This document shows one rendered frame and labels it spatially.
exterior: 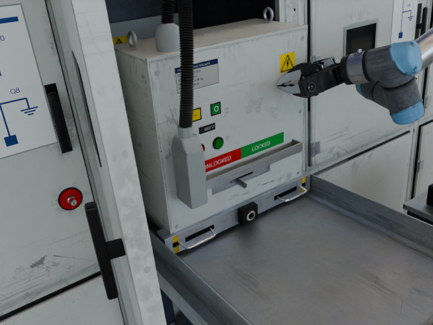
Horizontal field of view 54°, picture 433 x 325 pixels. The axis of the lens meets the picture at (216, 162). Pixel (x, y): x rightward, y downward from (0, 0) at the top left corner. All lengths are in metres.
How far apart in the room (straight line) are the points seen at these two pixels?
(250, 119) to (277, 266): 0.39
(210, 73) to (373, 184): 1.08
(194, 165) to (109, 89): 0.54
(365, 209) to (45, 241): 0.87
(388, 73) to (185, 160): 0.49
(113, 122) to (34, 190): 0.65
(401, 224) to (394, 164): 0.78
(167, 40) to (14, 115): 0.37
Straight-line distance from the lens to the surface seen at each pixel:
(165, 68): 0.99
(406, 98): 1.08
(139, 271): 0.54
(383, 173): 1.97
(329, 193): 1.39
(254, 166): 1.18
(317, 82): 1.07
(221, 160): 1.15
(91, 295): 1.27
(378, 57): 1.05
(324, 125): 1.57
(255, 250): 1.19
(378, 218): 1.30
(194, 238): 1.20
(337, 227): 1.29
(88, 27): 0.43
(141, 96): 1.04
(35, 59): 1.01
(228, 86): 1.10
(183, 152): 0.95
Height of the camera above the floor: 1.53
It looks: 25 degrees down
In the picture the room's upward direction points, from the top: 6 degrees counter-clockwise
